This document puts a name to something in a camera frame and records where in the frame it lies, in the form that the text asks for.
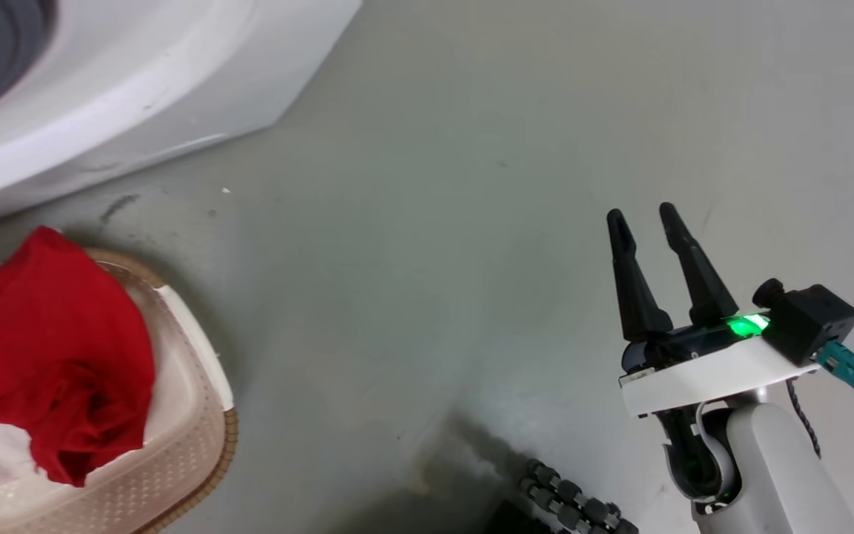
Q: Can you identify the thin black right gripper cable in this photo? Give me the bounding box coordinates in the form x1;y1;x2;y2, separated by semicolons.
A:
787;377;822;459

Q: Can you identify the white front-load washing machine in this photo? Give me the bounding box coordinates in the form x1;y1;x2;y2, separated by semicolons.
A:
0;0;363;234

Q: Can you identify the red garment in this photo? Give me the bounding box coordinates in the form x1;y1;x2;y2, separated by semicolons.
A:
0;226;157;488

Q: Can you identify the black ribbed cable conduit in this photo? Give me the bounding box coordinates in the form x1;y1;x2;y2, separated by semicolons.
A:
518;458;640;534

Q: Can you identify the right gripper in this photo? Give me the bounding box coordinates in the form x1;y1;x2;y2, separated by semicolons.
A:
606;202;821;418

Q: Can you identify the cream plastic laundry basket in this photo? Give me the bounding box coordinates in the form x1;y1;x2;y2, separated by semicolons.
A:
0;248;239;534

